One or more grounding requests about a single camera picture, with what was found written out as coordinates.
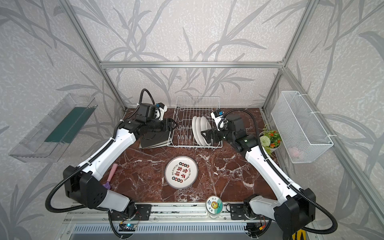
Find clear plastic wall shelf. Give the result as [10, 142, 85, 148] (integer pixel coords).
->
[9, 94, 98, 163]

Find black square plate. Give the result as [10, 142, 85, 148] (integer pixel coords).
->
[139, 127, 171, 149]

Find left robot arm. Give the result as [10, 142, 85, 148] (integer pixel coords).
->
[45, 89, 177, 218]

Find green sponge mat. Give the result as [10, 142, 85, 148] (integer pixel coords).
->
[44, 106, 97, 144]

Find white mesh wall basket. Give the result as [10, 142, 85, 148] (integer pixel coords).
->
[271, 91, 334, 164]

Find right circuit board wiring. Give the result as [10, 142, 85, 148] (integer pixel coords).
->
[244, 221, 268, 238]

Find potted artificial plant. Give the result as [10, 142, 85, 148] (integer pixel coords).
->
[259, 125, 283, 155]

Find white wire dish rack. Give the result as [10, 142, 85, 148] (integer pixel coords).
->
[168, 96, 223, 149]

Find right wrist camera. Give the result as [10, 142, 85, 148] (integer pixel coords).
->
[211, 109, 225, 131]

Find round white plate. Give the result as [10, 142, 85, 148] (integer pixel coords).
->
[195, 117, 207, 147]
[192, 116, 201, 146]
[165, 156, 199, 189]
[200, 116, 212, 146]

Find yellow work glove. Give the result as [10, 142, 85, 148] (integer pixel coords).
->
[291, 230, 307, 240]

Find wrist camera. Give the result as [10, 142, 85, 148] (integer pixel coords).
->
[156, 103, 168, 121]
[211, 109, 225, 131]

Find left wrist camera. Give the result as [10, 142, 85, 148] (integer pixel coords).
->
[156, 103, 168, 121]

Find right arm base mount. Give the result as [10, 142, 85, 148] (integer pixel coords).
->
[226, 203, 270, 222]

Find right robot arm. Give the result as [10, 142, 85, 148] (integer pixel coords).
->
[201, 109, 338, 240]

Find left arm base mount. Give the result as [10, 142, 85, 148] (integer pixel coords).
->
[111, 204, 152, 221]

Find left circuit board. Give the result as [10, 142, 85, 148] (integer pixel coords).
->
[119, 221, 139, 233]

